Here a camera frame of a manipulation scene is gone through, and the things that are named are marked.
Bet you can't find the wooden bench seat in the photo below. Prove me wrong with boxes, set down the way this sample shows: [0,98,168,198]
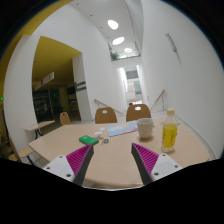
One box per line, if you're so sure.
[8,146,34,165]

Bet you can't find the yellow drink bottle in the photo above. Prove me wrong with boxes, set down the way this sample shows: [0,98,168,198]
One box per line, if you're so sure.
[162,109,178,153]

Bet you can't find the white ceramic mug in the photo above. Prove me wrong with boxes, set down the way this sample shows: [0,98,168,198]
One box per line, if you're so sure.
[137,118,154,139]

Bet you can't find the wooden stair handrail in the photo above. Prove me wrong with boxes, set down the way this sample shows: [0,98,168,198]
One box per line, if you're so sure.
[150,89,166,111]
[94,99,125,115]

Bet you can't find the small white paper scraps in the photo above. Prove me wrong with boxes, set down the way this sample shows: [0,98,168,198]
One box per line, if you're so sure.
[94,127,106,136]

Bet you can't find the wooden stair handrail left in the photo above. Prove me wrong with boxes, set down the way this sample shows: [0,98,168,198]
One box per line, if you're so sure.
[94,99,125,115]

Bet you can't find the hanging white red sign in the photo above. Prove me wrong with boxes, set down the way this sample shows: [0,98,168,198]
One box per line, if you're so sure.
[34,72,54,90]

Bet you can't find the small wooden chair far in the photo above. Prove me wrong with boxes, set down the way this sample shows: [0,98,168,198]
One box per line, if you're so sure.
[60,112,70,125]

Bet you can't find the wooden chair left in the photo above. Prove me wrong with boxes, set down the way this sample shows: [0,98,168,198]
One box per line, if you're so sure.
[95,107,117,124]

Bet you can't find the wooden stair handrail right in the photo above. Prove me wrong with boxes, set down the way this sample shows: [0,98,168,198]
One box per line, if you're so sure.
[150,89,166,111]

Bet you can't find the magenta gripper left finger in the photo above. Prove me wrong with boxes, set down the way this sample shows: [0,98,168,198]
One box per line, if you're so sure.
[42,143,95,187]

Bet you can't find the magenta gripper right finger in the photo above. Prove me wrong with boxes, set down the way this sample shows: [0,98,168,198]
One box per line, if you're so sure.
[130,142,184,186]

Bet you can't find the side wooden table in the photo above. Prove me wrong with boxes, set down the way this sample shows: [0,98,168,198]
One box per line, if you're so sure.
[26,120,54,138]

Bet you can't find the wooden chair right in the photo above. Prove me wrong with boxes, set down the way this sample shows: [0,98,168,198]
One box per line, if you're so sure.
[126,104,151,121]

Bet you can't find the balcony green plant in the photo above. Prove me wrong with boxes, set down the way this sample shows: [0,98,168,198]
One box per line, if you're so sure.
[109,46,119,61]

